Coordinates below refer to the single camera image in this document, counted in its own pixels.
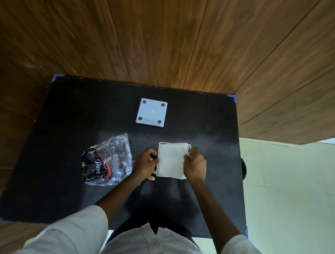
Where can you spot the person's left hand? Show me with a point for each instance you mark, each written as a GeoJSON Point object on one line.
{"type": "Point", "coordinates": [143, 164]}

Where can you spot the person's right hand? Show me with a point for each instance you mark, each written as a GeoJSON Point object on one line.
{"type": "Point", "coordinates": [196, 167]}

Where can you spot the person's right thumb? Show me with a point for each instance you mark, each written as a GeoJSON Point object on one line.
{"type": "Point", "coordinates": [186, 157]}

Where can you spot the person's left fingers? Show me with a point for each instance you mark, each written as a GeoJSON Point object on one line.
{"type": "Point", "coordinates": [154, 156]}

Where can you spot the white cloth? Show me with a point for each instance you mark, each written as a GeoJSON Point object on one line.
{"type": "Point", "coordinates": [171, 159]}

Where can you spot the white square tray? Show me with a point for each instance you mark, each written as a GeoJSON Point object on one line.
{"type": "Point", "coordinates": [157, 172]}

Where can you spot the person's right forearm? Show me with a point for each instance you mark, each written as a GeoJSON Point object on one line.
{"type": "Point", "coordinates": [212, 212]}

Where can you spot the person's left forearm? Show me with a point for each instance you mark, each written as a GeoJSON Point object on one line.
{"type": "Point", "coordinates": [120, 196]}

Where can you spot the white square lid, black feet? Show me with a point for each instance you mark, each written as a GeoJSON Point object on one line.
{"type": "Point", "coordinates": [151, 112]}

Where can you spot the clear printed plastic bag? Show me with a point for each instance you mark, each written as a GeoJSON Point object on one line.
{"type": "Point", "coordinates": [110, 162]}

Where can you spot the black round object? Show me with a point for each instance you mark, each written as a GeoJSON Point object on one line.
{"type": "Point", "coordinates": [244, 168]}

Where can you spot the blue tape piece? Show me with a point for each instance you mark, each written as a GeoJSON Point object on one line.
{"type": "Point", "coordinates": [233, 97]}
{"type": "Point", "coordinates": [58, 77]}
{"type": "Point", "coordinates": [246, 233]}

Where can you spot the white shirt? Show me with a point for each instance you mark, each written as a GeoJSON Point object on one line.
{"type": "Point", "coordinates": [146, 240]}

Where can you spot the black felt table mat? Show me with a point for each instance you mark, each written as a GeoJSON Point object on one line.
{"type": "Point", "coordinates": [65, 125]}

